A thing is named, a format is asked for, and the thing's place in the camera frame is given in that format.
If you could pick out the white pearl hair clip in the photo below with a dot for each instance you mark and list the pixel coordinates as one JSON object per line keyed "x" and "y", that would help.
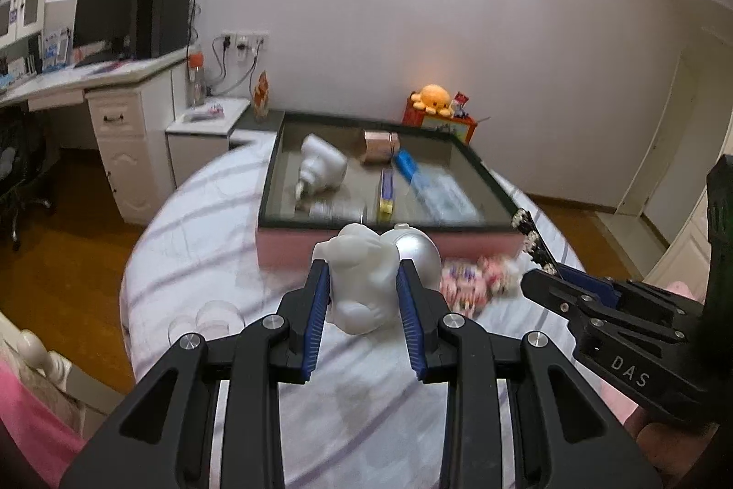
{"x": 532, "y": 242}

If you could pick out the orange snack bag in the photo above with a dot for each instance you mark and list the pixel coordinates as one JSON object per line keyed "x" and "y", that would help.
{"x": 261, "y": 96}

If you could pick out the copper tape roll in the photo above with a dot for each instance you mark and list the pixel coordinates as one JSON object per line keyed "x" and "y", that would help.
{"x": 381, "y": 147}

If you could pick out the black computer monitor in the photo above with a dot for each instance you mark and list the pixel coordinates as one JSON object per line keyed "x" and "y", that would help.
{"x": 106, "y": 10}

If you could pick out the orange-capped water bottle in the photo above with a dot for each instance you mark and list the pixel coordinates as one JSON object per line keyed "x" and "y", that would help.
{"x": 196, "y": 79}

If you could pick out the orange octopus plush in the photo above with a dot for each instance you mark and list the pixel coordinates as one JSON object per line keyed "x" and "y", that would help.
{"x": 432, "y": 98}

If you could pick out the white pump bottle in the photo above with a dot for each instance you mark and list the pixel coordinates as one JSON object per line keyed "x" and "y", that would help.
{"x": 320, "y": 168}

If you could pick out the blue-capped clear bottle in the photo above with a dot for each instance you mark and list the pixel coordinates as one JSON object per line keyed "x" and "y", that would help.
{"x": 444, "y": 197}

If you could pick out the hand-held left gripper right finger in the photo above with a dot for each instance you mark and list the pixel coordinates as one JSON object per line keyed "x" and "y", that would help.
{"x": 409, "y": 323}

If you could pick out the blue and white box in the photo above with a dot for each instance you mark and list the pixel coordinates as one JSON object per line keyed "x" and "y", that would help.
{"x": 56, "y": 51}

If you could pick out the pink cloth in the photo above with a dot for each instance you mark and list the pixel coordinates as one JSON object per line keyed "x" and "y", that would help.
{"x": 31, "y": 426}

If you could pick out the white door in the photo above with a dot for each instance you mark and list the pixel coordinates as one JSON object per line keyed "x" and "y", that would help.
{"x": 658, "y": 134}

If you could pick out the pink small packet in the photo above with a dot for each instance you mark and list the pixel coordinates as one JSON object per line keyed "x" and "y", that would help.
{"x": 206, "y": 112}

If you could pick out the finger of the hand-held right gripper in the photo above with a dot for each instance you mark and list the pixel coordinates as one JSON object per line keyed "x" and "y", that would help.
{"x": 595, "y": 288}
{"x": 550, "y": 289}

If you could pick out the small red toys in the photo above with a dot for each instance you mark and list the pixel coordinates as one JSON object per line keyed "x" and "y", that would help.
{"x": 461, "y": 104}

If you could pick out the black office chair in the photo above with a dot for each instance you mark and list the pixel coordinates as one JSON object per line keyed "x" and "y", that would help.
{"x": 26, "y": 168}

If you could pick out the pink hair accessory pack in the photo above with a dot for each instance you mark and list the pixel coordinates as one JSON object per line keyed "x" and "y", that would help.
{"x": 469, "y": 283}

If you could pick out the white furniture frame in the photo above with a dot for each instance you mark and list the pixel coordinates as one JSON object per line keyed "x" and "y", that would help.
{"x": 63, "y": 380}

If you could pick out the clear plastic cups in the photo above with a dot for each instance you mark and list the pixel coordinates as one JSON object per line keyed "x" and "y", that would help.
{"x": 209, "y": 320}

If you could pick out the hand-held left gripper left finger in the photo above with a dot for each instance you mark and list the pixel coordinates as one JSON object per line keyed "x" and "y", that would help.
{"x": 318, "y": 323}

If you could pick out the white side table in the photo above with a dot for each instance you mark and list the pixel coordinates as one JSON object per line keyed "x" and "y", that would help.
{"x": 197, "y": 151}

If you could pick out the white desk with drawers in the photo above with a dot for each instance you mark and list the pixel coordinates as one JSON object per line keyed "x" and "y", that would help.
{"x": 120, "y": 134}

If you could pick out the white figurine with silver ball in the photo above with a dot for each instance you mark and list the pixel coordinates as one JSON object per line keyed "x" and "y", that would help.
{"x": 361, "y": 283}

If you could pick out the red storage box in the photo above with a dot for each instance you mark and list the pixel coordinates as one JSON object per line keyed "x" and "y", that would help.
{"x": 444, "y": 125}

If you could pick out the pink box with dark rim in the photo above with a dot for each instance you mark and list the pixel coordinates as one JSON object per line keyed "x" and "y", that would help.
{"x": 389, "y": 251}

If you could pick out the black computer tower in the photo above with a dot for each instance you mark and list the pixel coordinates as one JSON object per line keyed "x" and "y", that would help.
{"x": 160, "y": 16}

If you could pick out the white wall power outlet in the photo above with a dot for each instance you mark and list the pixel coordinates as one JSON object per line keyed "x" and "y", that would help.
{"x": 246, "y": 39}

